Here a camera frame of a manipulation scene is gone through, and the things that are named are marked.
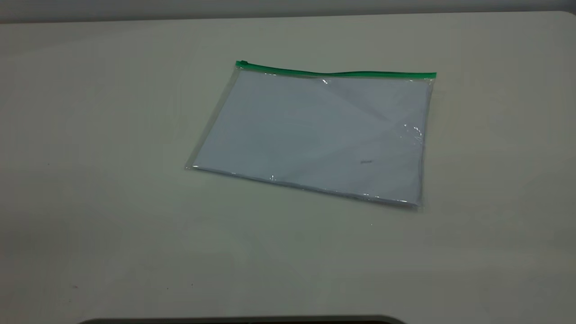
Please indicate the clear zip bag green zipper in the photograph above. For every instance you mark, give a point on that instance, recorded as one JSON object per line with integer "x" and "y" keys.
{"x": 315, "y": 135}

